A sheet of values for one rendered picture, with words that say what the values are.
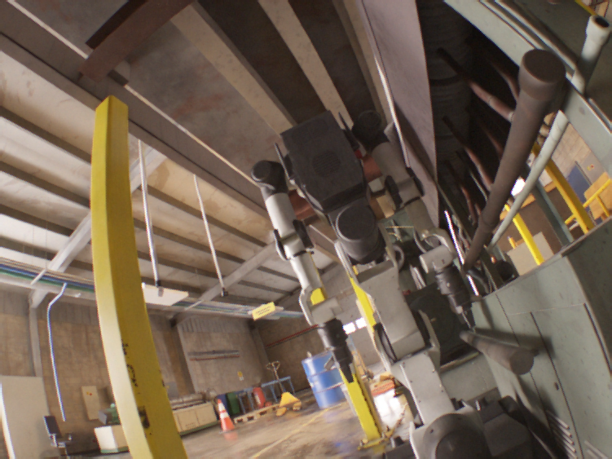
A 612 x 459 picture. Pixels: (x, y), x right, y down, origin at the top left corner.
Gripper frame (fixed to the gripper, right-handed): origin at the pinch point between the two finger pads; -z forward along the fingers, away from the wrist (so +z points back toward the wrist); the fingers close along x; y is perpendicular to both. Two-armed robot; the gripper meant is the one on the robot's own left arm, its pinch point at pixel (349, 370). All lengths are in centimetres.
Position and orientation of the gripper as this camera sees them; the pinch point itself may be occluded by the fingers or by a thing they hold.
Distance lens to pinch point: 117.3
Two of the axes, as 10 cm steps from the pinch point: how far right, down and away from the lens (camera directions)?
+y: -9.0, 4.2, 1.1
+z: -3.9, -8.9, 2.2
